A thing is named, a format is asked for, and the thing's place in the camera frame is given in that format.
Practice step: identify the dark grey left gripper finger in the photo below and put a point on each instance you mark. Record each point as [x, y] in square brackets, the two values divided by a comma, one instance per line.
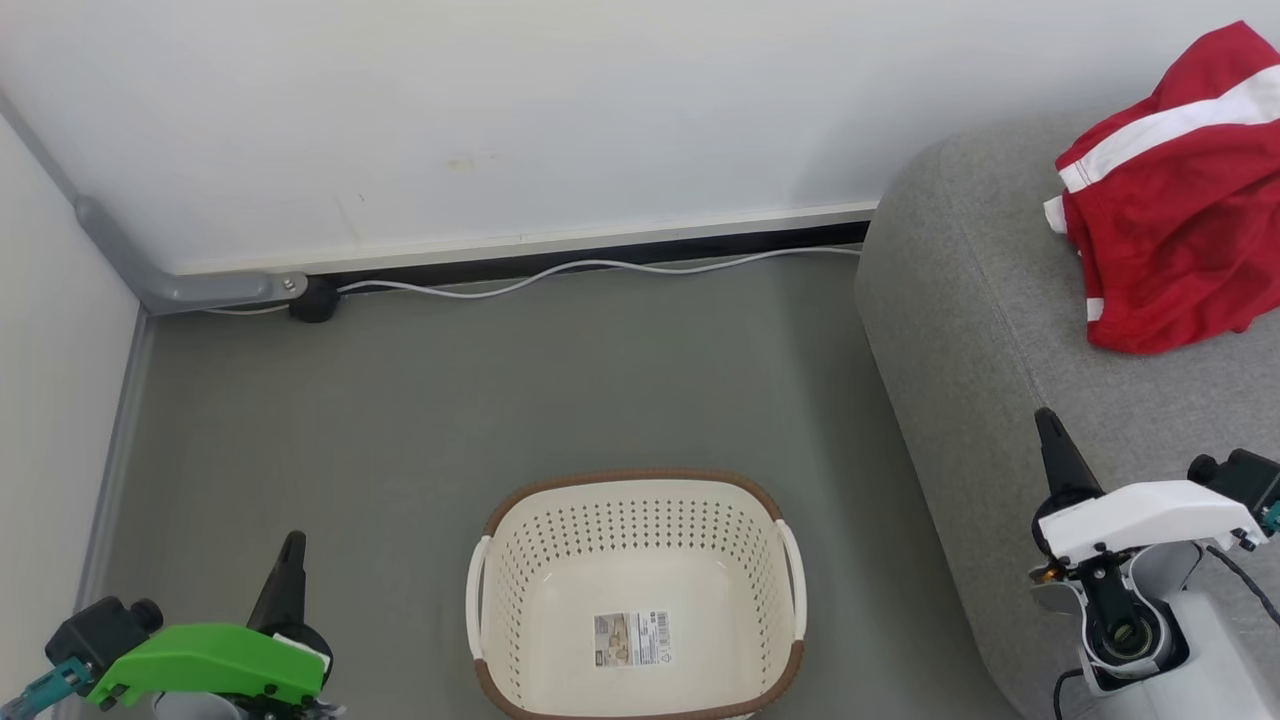
[282, 590]

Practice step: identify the grey fabric sofa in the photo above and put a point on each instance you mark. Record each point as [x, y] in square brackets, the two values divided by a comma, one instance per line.
[960, 300]

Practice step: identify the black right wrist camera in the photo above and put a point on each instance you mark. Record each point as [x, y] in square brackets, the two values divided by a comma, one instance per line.
[1240, 475]

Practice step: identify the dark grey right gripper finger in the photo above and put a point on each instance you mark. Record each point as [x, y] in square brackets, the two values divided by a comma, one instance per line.
[1062, 460]

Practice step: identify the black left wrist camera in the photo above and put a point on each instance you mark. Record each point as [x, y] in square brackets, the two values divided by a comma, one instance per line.
[100, 630]

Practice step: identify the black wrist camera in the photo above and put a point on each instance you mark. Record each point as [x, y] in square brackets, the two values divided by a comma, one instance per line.
[100, 630]
[1240, 475]

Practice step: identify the white barcode label sticker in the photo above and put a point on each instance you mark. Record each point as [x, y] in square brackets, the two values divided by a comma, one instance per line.
[632, 640]

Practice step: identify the cream laundry basket brown rim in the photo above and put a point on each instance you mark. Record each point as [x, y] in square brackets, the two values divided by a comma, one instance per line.
[560, 580]

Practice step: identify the teal left camera connector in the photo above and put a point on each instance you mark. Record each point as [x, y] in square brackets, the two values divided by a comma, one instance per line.
[40, 690]

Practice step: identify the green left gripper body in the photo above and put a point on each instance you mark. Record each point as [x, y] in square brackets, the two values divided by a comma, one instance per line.
[210, 660]

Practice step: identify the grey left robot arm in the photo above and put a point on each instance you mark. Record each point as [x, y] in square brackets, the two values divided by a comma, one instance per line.
[195, 708]

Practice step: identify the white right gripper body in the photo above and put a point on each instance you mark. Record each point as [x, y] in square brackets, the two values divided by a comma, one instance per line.
[1150, 515]

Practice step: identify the black round floor plug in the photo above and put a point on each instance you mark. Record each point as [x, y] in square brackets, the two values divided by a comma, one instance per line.
[315, 300]

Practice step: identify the red jersey with white stripes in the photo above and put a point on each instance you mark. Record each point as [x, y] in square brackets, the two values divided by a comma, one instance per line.
[1180, 220]

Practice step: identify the black baseboard strip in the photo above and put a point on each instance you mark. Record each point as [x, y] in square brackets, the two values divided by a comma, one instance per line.
[700, 247]

